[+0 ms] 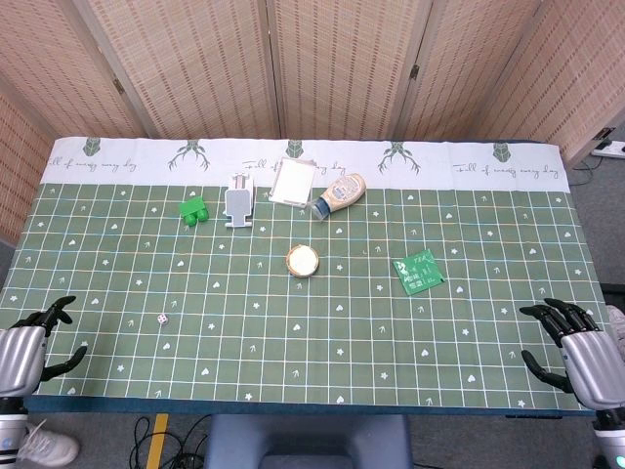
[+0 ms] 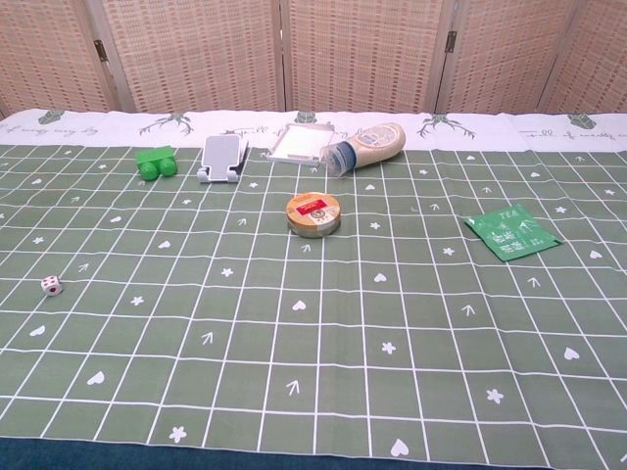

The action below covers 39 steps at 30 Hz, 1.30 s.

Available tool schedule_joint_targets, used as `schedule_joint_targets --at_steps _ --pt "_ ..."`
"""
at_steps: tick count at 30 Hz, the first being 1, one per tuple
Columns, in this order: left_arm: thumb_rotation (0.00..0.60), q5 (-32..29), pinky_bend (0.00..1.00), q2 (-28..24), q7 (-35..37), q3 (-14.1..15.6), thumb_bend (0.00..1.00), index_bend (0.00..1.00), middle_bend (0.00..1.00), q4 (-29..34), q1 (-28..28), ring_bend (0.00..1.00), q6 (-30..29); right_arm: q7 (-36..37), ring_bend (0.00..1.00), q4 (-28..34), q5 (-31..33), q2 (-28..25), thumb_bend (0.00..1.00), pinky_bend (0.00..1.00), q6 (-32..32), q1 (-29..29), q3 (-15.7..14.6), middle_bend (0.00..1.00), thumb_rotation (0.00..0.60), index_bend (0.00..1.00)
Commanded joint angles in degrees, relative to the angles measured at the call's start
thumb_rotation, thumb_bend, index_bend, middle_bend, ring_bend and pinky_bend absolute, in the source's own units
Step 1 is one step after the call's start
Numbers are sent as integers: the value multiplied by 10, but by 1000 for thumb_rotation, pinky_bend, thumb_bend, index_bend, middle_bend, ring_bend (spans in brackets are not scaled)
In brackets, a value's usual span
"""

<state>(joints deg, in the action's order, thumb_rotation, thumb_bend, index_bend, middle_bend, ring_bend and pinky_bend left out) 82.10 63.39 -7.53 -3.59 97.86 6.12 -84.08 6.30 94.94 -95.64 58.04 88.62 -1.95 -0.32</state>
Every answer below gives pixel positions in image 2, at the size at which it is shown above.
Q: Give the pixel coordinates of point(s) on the white die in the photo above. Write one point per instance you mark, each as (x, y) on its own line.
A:
(52, 285)

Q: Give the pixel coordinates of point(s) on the round orange-lidded tin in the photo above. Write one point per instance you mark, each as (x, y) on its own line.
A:
(313, 214)

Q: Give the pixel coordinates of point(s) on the green grid tablecloth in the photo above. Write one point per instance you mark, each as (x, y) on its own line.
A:
(313, 303)

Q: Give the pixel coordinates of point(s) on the white shallow rectangular tray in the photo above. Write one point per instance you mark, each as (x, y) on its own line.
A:
(299, 143)

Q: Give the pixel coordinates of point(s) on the beige sauce bottle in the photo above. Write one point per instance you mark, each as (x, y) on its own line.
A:
(368, 144)

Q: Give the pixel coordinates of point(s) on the white folding phone stand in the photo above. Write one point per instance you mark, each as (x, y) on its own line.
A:
(221, 157)

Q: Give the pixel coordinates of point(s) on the green toy building block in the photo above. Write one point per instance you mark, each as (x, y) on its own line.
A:
(157, 163)

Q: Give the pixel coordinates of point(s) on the woven bamboo folding screen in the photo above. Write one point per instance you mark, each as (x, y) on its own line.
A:
(313, 54)

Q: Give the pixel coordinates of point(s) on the green tea sachet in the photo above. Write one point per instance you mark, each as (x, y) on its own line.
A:
(512, 230)

